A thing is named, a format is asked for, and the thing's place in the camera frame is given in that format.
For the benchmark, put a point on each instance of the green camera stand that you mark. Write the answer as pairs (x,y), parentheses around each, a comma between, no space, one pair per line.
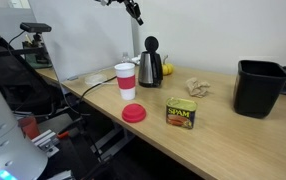
(38,58)

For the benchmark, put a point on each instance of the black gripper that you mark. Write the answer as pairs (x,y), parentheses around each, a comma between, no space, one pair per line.
(132,7)

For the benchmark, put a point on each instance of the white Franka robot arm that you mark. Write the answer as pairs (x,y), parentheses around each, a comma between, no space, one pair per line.
(3,140)

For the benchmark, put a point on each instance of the black stereo camera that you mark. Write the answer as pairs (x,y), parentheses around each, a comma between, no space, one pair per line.
(35,27)

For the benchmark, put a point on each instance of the crumpled brown paper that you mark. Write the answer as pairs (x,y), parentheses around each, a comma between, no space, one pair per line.
(197,87)

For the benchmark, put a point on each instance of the red silicone cup lid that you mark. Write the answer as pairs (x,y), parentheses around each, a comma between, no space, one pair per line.
(133,113)

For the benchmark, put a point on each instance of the stainless steel electric kettle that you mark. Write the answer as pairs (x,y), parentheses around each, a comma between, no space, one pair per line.
(149,70)

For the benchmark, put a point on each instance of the white cup with red sleeve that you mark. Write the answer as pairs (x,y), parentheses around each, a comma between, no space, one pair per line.
(126,81)

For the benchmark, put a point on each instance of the small yellow pumpkin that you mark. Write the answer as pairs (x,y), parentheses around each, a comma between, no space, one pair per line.
(167,69)

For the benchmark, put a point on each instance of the aluminium profile bracket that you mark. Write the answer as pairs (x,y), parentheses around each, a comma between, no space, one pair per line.
(46,141)

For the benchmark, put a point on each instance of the clear plastic lid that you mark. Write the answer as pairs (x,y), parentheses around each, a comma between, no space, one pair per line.
(95,79)

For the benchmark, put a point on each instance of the black landfill bin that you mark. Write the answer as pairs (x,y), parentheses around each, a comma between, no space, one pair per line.
(258,90)

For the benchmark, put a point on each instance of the white divider panel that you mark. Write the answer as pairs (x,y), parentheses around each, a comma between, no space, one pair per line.
(83,46)

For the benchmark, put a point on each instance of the red plastic cup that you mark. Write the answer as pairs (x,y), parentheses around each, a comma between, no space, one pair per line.
(29,128)

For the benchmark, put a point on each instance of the clear plastic water bottle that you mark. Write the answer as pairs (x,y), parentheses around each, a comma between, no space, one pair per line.
(125,58)

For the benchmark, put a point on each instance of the Spam meat can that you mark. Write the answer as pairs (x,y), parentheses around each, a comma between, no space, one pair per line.
(181,113)

